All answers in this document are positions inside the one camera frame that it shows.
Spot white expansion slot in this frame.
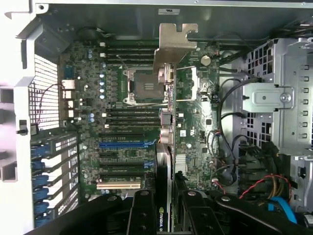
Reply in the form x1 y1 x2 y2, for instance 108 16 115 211
96 182 142 190

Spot silver chipset heatsink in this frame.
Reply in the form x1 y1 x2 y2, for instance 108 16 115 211
175 154 189 172

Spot blue expansion slot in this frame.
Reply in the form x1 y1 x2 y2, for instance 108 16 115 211
98 141 156 148

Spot green motherboard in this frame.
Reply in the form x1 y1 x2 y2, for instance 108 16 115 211
58 40 221 196

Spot grey empty drive cage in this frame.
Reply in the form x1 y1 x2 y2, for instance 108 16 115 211
288 154 313 214

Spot CPU socket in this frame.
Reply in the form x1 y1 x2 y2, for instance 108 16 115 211
123 68 167 106

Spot perforated metal disk bay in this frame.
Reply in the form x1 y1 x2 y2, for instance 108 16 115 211
241 38 313 157

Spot socket locking lever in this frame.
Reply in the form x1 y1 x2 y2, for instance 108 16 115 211
116 54 134 74

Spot open black PC case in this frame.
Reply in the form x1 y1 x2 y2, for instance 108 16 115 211
0 0 313 235

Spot red black twisted wire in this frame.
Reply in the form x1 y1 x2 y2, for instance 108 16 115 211
238 173 292 200

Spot black yellow wire bundle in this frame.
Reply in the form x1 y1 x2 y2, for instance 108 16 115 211
262 141 290 202

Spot blue disk wire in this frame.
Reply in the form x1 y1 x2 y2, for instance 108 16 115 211
267 195 298 225

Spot thin red black fan wire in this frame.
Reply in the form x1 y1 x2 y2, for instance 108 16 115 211
36 83 67 126

